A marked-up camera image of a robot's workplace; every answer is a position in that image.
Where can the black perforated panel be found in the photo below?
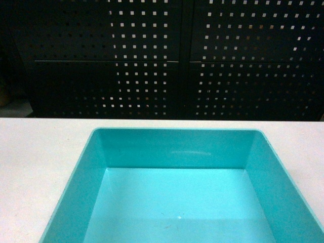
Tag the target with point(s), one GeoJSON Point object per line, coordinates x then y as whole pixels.
{"type": "Point", "coordinates": [204, 60]}

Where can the teal plastic tray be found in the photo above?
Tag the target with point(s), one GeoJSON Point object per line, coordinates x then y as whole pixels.
{"type": "Point", "coordinates": [181, 185]}

